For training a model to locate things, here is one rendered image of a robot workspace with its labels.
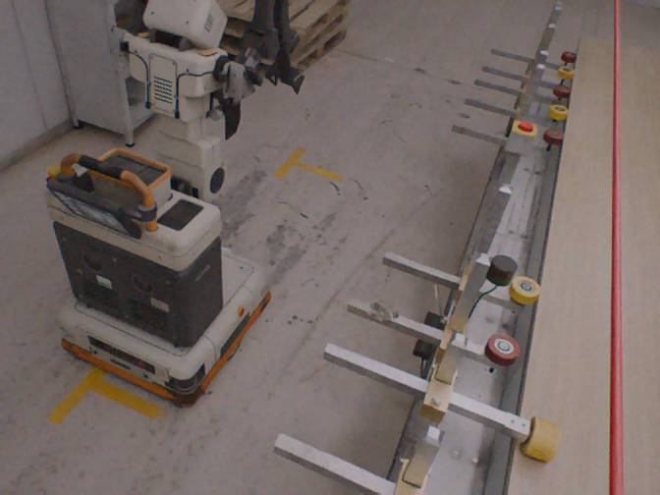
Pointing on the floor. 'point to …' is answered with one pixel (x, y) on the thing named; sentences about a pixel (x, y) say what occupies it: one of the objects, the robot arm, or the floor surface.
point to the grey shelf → (96, 66)
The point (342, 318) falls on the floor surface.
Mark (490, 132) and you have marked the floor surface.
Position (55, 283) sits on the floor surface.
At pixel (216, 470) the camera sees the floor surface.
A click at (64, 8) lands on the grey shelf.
